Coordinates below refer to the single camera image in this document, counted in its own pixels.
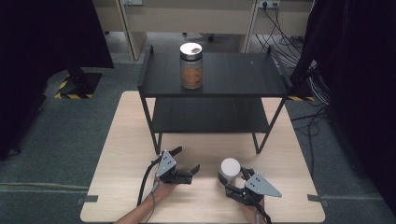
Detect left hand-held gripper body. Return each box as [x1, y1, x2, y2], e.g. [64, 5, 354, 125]
[155, 149, 192, 185]

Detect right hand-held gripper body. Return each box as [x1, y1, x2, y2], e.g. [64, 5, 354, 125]
[225, 172, 283, 207]

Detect white round container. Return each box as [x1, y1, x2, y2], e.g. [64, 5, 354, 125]
[219, 157, 242, 185]

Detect glass jar with white lid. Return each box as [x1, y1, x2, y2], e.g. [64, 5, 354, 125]
[179, 42, 204, 91]

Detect black two-tier shelf rack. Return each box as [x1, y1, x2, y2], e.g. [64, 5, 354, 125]
[137, 44, 293, 156]

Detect person's left hand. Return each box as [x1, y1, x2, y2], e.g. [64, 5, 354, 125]
[152, 177, 180, 203]

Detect person's right hand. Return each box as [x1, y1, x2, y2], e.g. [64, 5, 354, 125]
[241, 199, 268, 224]

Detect grey floor tape strip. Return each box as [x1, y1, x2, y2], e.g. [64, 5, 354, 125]
[306, 193, 329, 207]
[76, 194, 99, 206]

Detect yellow black striped floor tape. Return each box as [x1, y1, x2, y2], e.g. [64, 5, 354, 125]
[287, 95, 316, 103]

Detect black stand base striped tape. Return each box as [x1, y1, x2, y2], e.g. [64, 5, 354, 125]
[55, 65, 103, 100]

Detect beige background desk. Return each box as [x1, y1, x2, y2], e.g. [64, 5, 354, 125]
[92, 0, 316, 62]

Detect black curtain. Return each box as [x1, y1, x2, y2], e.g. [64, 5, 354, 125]
[0, 0, 115, 161]
[290, 0, 396, 217]

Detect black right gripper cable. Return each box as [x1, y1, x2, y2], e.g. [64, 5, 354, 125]
[254, 201, 273, 224]

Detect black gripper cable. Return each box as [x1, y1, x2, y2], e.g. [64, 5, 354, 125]
[136, 155, 163, 207]
[254, 201, 273, 224]

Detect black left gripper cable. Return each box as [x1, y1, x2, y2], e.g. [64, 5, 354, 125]
[136, 155, 163, 207]

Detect black power cables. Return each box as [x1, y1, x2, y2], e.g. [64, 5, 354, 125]
[255, 5, 332, 178]

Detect white wall socket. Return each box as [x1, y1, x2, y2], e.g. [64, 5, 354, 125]
[258, 0, 281, 9]

